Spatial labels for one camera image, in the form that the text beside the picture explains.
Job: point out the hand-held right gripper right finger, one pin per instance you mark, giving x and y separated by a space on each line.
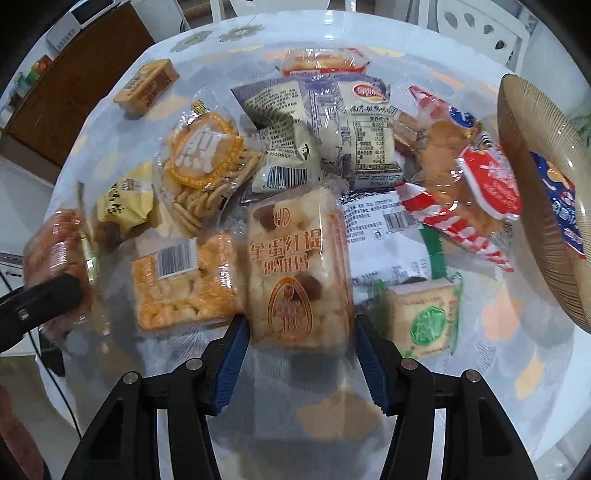
369 364

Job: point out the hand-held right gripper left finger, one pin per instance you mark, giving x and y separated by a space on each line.
231 364

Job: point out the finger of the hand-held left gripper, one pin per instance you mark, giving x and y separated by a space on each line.
41 304

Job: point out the clear orange snack packet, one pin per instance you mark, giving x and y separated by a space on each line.
57 249

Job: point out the cream packet with green label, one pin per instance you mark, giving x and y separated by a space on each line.
425 318

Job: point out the orange puffed bar with barcode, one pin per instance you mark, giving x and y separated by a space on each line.
184 290

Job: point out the large pale puffed rice cake packet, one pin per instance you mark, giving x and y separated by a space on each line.
295 258

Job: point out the small yellow snack packet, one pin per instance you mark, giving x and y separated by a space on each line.
124 198

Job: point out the red packet with striped edges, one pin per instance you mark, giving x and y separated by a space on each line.
452 175

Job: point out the blue-white packet with red logo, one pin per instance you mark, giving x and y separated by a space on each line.
364 129

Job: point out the brown ribbed bowl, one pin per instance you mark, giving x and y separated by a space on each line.
521 184

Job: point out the brown and yellow cake box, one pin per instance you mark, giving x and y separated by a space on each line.
145 87

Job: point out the white packet with green edge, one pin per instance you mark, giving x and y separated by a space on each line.
392 249

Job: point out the floral tablecloth with clear cover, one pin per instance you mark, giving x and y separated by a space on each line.
508 346

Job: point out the round cracker packet orange label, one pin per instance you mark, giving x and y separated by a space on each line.
203 161

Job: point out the brown wooden cabinet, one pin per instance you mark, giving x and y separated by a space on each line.
78 92

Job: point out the grey and white snack packet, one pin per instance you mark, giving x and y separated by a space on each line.
281 134

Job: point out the small red and green box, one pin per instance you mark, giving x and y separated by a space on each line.
43 64

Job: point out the blue snack packet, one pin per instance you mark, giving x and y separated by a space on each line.
556 203

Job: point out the white microwave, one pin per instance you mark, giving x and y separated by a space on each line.
69 32

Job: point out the small orange-red snack packet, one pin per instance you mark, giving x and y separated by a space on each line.
323 62

